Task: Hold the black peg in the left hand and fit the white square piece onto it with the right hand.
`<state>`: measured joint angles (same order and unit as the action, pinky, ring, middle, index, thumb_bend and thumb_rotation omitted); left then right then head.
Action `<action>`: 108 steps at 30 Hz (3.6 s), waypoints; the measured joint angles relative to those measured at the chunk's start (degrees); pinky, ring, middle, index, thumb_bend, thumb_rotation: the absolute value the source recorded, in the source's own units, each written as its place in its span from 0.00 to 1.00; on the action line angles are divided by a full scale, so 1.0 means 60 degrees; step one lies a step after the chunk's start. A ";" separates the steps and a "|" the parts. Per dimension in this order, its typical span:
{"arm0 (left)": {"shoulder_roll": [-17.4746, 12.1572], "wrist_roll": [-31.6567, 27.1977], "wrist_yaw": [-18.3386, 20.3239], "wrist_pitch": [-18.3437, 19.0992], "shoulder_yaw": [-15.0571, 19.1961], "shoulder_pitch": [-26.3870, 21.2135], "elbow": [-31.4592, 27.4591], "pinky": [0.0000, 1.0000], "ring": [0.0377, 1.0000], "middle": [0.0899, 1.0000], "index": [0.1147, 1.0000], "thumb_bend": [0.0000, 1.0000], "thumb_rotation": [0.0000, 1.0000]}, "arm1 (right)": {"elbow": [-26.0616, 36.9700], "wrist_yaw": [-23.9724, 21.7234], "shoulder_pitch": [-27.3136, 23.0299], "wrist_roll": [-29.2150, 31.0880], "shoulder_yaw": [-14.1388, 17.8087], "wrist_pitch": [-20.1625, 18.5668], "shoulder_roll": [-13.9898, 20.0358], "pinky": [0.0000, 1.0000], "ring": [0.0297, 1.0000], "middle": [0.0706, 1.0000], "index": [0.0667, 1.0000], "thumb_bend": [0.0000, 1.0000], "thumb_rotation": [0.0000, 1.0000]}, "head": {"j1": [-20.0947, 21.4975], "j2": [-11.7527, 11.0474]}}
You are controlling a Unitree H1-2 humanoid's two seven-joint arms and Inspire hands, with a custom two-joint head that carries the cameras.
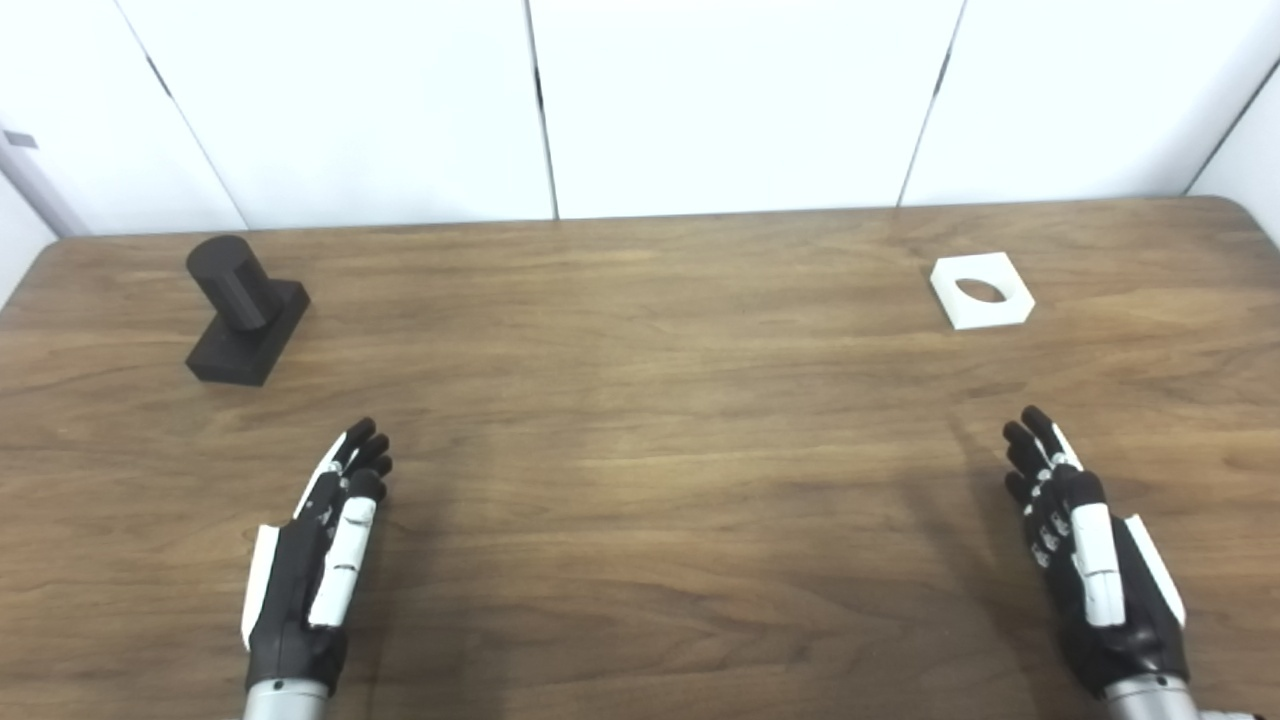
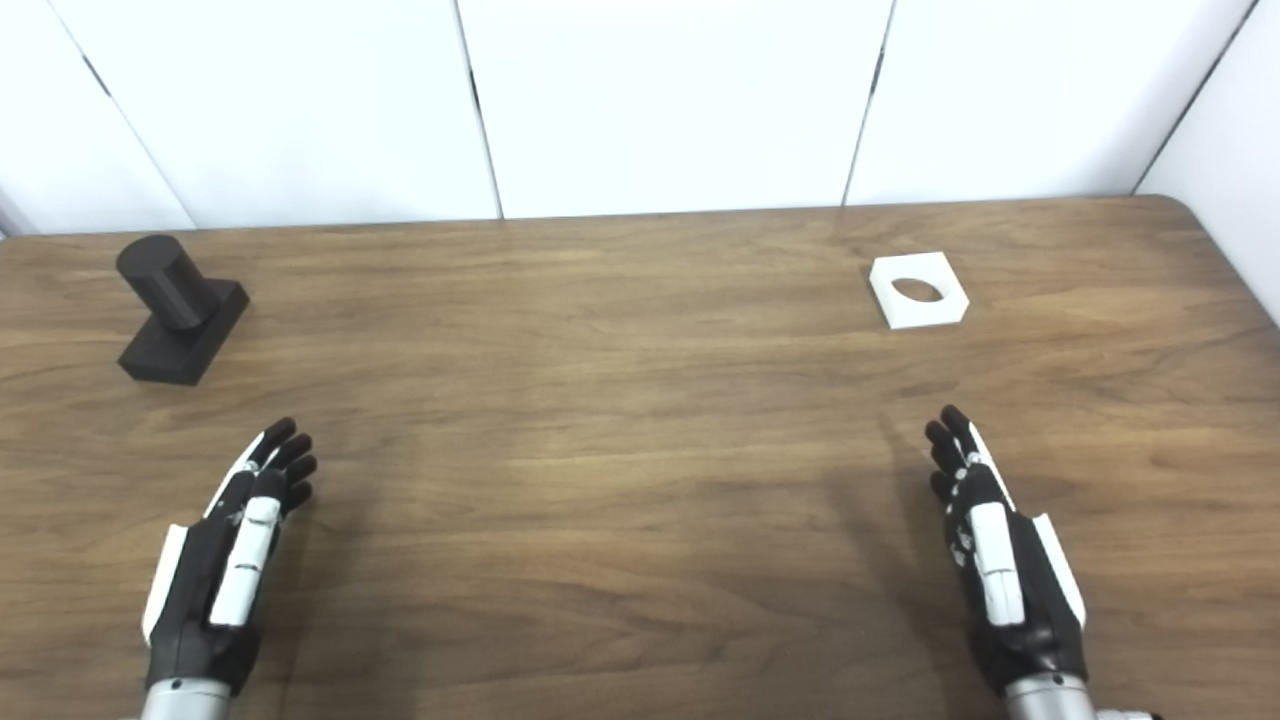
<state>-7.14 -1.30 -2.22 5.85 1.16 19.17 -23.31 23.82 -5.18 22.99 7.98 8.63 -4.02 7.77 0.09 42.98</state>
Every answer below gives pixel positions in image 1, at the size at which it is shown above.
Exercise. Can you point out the white square piece with hole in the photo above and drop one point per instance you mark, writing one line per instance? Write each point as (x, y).
(985, 313)

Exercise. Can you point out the grey wall corner post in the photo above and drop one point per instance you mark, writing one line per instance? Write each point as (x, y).
(40, 185)

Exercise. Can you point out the black peg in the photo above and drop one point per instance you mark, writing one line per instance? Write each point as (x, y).
(235, 290)

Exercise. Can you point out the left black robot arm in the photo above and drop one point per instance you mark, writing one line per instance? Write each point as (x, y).
(285, 702)

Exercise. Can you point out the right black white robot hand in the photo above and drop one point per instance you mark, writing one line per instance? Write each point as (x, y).
(1135, 620)

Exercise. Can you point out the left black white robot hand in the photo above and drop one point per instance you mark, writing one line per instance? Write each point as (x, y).
(290, 590)

